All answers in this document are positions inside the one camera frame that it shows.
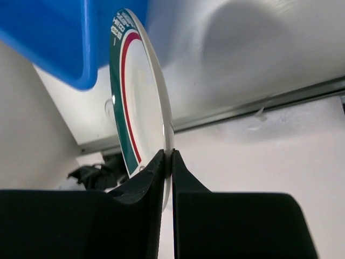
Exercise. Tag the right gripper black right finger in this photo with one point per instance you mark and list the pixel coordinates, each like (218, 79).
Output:
(235, 224)

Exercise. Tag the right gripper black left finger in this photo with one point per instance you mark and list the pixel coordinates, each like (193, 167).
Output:
(123, 223)

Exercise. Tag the white plate green red rim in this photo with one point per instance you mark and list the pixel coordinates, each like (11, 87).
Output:
(139, 94)

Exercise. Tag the blue plastic bin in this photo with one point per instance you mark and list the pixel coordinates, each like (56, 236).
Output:
(67, 39)

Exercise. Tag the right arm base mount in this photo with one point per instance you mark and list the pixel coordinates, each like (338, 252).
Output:
(97, 172)

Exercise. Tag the aluminium front rail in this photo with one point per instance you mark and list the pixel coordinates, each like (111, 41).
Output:
(269, 95)

